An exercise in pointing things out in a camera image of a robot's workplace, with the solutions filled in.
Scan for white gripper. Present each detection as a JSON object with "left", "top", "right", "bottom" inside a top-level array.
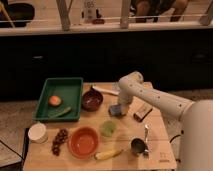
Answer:
[{"left": 117, "top": 91, "right": 133, "bottom": 116}]

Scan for blue sponge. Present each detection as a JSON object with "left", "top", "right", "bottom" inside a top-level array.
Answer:
[{"left": 109, "top": 105, "right": 122, "bottom": 117}]

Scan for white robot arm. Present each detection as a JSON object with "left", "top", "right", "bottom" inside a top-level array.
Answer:
[{"left": 118, "top": 71, "right": 213, "bottom": 171}]

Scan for dark maroon bowl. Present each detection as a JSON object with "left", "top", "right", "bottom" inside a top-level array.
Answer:
[{"left": 82, "top": 90, "right": 103, "bottom": 111}]

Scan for orange red bowl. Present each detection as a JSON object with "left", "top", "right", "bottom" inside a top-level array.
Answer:
[{"left": 67, "top": 127, "right": 99, "bottom": 159}]

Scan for wooden brush block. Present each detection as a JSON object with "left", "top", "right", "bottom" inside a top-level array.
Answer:
[{"left": 133, "top": 103, "right": 153, "bottom": 122}]

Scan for green plastic cup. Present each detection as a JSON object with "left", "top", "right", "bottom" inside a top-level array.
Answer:
[{"left": 100, "top": 121, "right": 116, "bottom": 137}]

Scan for metal measuring cup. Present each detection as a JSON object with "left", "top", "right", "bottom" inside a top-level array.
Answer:
[{"left": 130, "top": 138, "right": 149, "bottom": 156}]

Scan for metal fork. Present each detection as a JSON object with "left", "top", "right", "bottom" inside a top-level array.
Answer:
[{"left": 144, "top": 124, "right": 149, "bottom": 158}]

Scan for yellow corn cob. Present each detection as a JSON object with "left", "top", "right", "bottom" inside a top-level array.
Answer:
[{"left": 94, "top": 149, "right": 123, "bottom": 160}]

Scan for green cucumber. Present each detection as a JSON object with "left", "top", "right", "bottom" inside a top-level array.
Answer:
[{"left": 50, "top": 107, "right": 72, "bottom": 118}]

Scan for green plastic tray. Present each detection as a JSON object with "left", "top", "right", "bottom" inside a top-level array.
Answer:
[{"left": 33, "top": 77, "right": 83, "bottom": 122}]

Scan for dark red grapes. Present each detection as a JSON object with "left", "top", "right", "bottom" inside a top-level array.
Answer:
[{"left": 51, "top": 129, "right": 68, "bottom": 156}]

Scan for peach fruit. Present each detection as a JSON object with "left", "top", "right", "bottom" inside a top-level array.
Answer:
[{"left": 48, "top": 95, "right": 62, "bottom": 107}]

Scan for white paper cup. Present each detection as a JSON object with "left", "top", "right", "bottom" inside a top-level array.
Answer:
[{"left": 28, "top": 123, "right": 48, "bottom": 143}]

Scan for person's legs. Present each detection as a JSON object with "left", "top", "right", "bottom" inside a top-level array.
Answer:
[{"left": 131, "top": 0, "right": 189, "bottom": 23}]

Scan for white bottle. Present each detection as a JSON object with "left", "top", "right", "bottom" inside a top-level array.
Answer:
[{"left": 83, "top": 0, "right": 96, "bottom": 23}]

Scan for black chair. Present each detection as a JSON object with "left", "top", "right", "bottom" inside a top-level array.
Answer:
[{"left": 0, "top": 0, "right": 35, "bottom": 28}]

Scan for white handled knife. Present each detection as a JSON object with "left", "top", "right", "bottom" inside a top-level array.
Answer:
[{"left": 91, "top": 85, "right": 119, "bottom": 96}]

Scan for black cable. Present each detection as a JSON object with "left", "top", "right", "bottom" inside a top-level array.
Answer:
[{"left": 169, "top": 133, "right": 183, "bottom": 164}]

